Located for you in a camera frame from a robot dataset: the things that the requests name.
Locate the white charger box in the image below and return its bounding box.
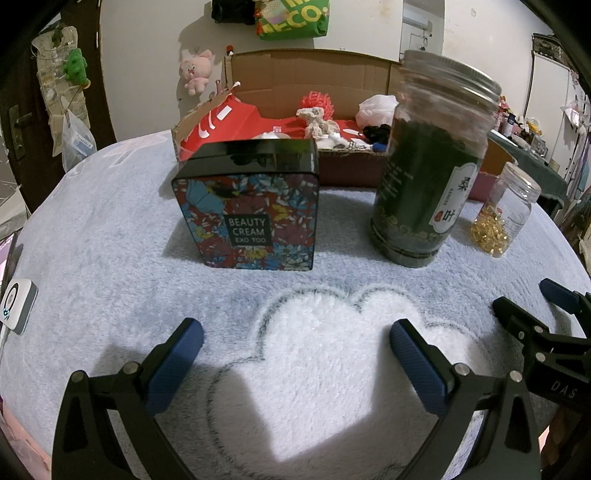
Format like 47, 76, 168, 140
0, 278, 38, 335

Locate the green tote bag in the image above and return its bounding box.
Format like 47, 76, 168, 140
255, 0, 331, 42

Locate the green plush toy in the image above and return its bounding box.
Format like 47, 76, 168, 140
62, 47, 92, 88

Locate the smartphone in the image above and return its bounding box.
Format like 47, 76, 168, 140
0, 231, 21, 296

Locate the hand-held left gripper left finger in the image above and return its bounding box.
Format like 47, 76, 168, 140
52, 318, 204, 480

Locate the cardboard box with red inside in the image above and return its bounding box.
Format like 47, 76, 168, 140
171, 50, 518, 201

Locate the white wardrobe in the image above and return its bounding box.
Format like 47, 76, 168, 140
526, 51, 587, 162

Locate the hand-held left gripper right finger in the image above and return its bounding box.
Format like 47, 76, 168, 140
389, 318, 542, 480

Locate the dark green covered desk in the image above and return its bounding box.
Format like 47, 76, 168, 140
489, 131, 568, 208

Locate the floral tin box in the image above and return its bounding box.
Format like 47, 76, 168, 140
171, 140, 320, 271

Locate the door handle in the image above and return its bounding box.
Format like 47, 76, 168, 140
8, 105, 31, 161

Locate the dark storage basket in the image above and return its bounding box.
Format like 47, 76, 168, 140
531, 32, 566, 58

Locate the glass jar with metal lid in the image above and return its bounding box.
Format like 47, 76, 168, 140
369, 50, 503, 268

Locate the cream crochet scrunchie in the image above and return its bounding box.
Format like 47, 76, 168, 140
295, 106, 340, 139

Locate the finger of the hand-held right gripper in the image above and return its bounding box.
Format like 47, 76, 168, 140
492, 296, 553, 352
539, 278, 591, 320

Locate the clear jar with gold capsules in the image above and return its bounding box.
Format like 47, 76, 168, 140
470, 161, 542, 258

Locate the clear hanging organizer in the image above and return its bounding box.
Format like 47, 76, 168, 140
31, 25, 93, 158

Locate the red yarn pompom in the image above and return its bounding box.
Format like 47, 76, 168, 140
300, 91, 335, 118

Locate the white mesh bath pouf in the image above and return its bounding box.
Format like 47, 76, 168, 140
356, 95, 399, 127

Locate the row of small bottles and figures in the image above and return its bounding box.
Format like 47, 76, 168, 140
492, 95, 561, 169

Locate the blue plush blanket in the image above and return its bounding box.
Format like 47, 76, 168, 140
0, 129, 591, 480

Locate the wall mirror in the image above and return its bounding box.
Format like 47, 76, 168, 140
399, 0, 446, 63

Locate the black backpack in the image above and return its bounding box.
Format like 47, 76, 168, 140
211, 0, 259, 26

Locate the clear plastic bag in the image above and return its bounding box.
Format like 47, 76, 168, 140
61, 111, 98, 174

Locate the dark wooden door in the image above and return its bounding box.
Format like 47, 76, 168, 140
0, 0, 118, 213

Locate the pale pink plush toy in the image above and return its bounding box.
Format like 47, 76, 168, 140
179, 48, 214, 96

